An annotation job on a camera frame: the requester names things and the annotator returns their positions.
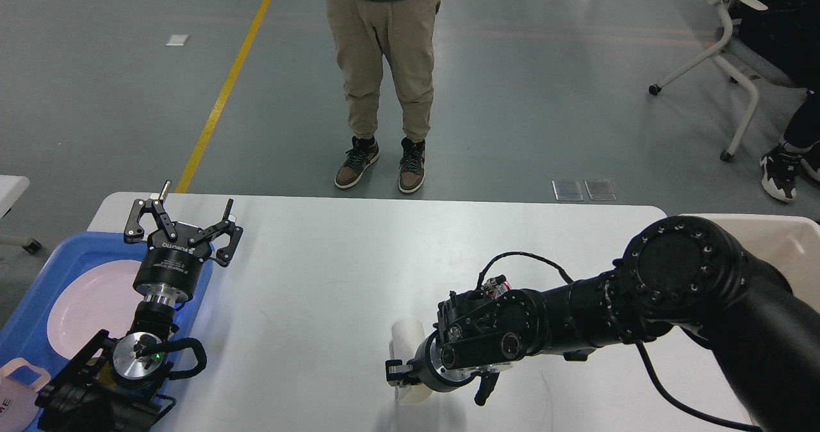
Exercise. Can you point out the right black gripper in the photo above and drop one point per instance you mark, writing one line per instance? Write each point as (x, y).
(426, 367)

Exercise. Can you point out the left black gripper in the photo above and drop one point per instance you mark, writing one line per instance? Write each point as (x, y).
(172, 268)

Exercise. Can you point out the white paper cup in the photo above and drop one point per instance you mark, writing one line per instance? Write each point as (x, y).
(406, 336)

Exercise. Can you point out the pink HOME mug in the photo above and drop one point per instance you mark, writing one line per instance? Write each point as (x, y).
(18, 407)

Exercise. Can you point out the white office chair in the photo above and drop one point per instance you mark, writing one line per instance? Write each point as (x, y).
(736, 59)

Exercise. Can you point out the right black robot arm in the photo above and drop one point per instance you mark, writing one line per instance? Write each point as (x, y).
(682, 271)

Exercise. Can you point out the pink plate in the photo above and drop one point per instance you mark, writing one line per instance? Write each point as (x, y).
(101, 298)

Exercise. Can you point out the person in khaki trousers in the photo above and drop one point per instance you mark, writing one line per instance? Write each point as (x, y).
(369, 35)

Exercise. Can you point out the blue plastic tray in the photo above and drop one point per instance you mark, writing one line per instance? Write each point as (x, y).
(25, 335)

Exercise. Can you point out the white side table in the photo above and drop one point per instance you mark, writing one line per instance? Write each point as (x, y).
(12, 188)

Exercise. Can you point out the beige plastic bin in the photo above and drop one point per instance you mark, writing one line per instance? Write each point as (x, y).
(794, 240)

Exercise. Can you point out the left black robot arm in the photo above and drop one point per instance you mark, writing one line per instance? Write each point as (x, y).
(114, 384)

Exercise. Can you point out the crushed red can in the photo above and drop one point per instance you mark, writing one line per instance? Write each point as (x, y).
(495, 287)

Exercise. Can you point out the person in dark trousers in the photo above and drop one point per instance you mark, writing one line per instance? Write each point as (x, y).
(786, 34)

